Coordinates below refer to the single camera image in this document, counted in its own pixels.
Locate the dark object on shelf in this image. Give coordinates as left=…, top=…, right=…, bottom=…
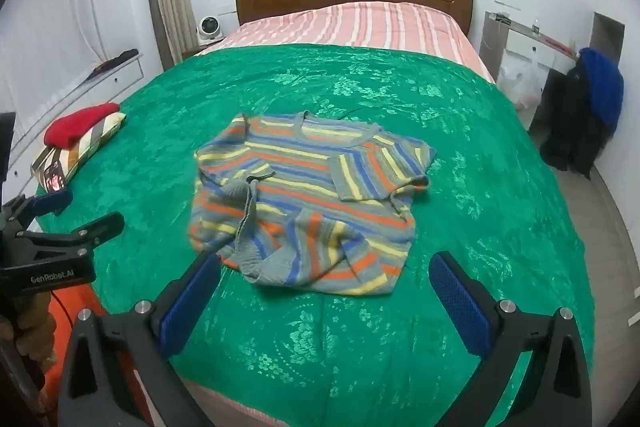
left=85, top=49, right=140, bottom=82

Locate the pink striped bed sheet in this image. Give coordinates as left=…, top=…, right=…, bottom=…
left=197, top=1, right=496, bottom=82

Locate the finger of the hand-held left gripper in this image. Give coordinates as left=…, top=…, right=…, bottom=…
left=16, top=212, right=126, bottom=259
left=0, top=191, right=74, bottom=233

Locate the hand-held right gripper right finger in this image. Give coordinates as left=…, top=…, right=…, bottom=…
left=429, top=250, right=593, bottom=427

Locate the person's left hand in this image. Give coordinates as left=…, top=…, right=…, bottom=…
left=14, top=293, right=57, bottom=362

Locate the white wardrobe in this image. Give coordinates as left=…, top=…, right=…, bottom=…
left=0, top=0, right=146, bottom=188

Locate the blue and black chair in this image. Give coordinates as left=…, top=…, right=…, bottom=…
left=539, top=57, right=616, bottom=180

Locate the striped pillow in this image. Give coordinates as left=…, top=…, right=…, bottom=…
left=31, top=111, right=127, bottom=188

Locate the orange cloth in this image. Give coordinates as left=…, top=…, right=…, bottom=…
left=42, top=282, right=151, bottom=427

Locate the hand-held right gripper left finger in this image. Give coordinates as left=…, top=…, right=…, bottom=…
left=57, top=251, right=222, bottom=427

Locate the red knit cloth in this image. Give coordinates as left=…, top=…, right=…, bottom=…
left=43, top=103, right=121, bottom=148

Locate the striped knit sweater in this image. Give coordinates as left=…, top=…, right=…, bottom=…
left=187, top=111, right=437, bottom=297

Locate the white plastic bag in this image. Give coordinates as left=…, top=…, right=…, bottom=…
left=497, top=54, right=543, bottom=110

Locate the blue jacket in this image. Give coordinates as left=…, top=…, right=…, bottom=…
left=579, top=48, right=625, bottom=128

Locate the dark cover book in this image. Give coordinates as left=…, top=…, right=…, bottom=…
left=31, top=147, right=68, bottom=195

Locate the wooden nightstand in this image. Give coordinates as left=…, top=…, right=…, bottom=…
left=181, top=43, right=216, bottom=60

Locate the green floral blanket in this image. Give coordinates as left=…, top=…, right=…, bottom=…
left=35, top=43, right=598, bottom=427

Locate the white desk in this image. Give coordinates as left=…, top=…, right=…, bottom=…
left=479, top=11, right=581, bottom=72

